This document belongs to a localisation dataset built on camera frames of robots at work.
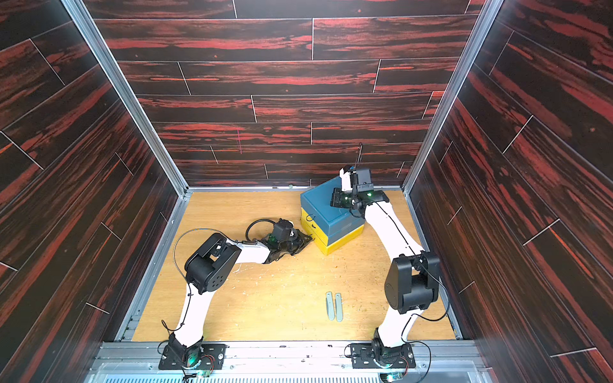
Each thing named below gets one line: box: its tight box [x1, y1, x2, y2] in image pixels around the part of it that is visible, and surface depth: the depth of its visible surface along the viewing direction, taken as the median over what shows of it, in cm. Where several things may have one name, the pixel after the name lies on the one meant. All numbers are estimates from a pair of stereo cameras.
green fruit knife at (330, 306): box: [325, 291, 336, 321], surface depth 86 cm
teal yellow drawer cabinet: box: [300, 176, 366, 257], surface depth 90 cm
